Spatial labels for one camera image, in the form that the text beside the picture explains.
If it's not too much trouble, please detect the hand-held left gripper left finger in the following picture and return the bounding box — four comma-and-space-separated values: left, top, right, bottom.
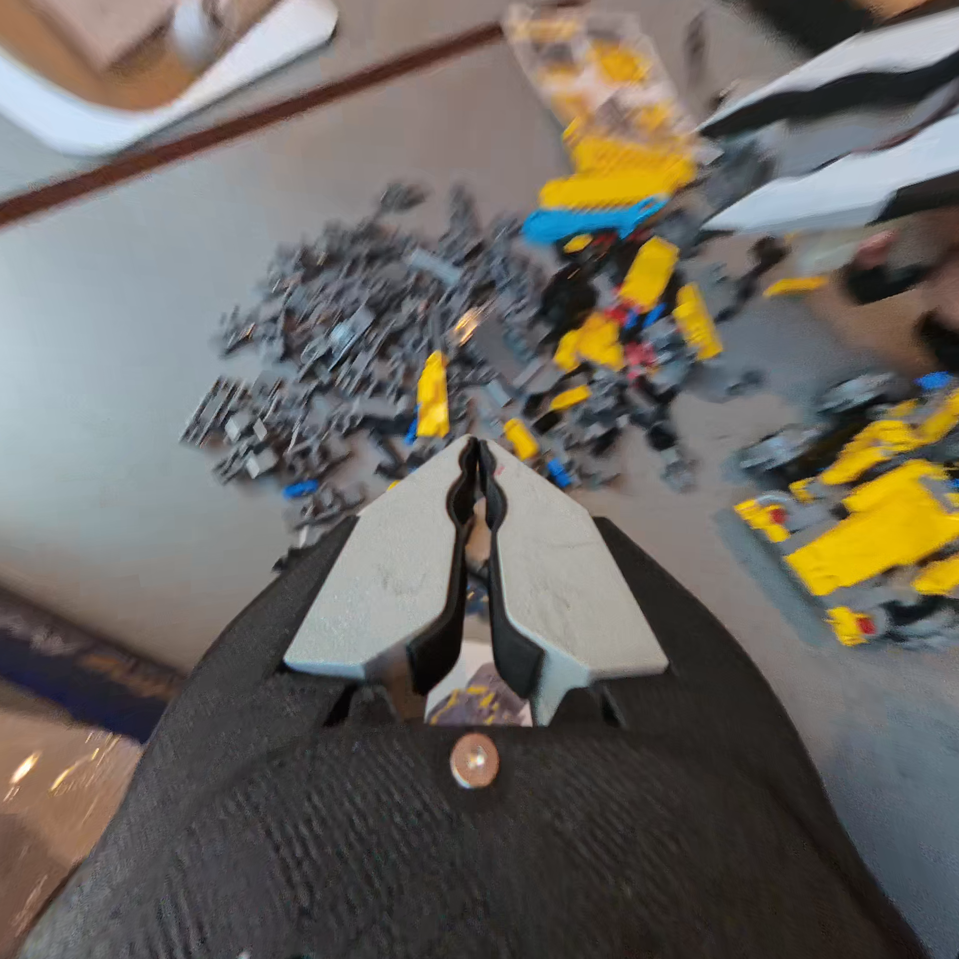
283, 436, 480, 696

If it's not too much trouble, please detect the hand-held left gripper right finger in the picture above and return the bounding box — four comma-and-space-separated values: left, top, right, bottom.
478, 438, 669, 726

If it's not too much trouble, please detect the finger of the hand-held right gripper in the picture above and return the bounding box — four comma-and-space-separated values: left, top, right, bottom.
695, 7, 959, 141
701, 111, 959, 235

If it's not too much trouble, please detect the grey desk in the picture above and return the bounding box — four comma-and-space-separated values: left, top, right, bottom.
0, 0, 959, 959

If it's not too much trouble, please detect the person's right hand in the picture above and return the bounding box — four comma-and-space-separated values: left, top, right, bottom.
850, 210, 959, 312

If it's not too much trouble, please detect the building instruction booklet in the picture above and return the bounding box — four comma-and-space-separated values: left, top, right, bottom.
426, 640, 534, 728

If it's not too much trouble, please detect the wide yellow holed beam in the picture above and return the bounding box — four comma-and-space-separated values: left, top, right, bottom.
673, 283, 725, 362

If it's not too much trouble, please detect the yellow curved panel brick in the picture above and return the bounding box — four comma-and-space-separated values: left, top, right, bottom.
414, 350, 452, 441

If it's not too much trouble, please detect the yellow flat panel brick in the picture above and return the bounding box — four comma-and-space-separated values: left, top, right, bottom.
616, 237, 680, 313

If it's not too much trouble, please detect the long yellow panel brick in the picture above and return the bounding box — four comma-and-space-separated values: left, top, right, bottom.
538, 171, 701, 212

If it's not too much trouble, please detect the yellow toy vehicle model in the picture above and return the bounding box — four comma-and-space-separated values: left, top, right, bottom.
730, 373, 959, 651

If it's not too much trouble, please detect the pile of dark grey track links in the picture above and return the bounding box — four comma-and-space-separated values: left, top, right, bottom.
178, 180, 529, 529

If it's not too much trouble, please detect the heap of yellow ribbed bricks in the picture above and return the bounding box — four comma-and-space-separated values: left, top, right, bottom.
553, 312, 628, 373

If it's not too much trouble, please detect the blue brick separator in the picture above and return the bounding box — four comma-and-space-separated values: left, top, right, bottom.
520, 195, 669, 246

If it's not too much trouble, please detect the black toy wheel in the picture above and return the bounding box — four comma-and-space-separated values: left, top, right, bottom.
538, 266, 596, 327

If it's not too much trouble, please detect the yellow sticker sheet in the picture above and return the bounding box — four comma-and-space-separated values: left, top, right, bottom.
503, 2, 701, 151

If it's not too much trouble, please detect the dark blue printed box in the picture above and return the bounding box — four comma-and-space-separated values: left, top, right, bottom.
0, 590, 183, 744

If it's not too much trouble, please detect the yellow beam frame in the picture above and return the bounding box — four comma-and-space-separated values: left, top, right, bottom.
562, 123, 701, 181

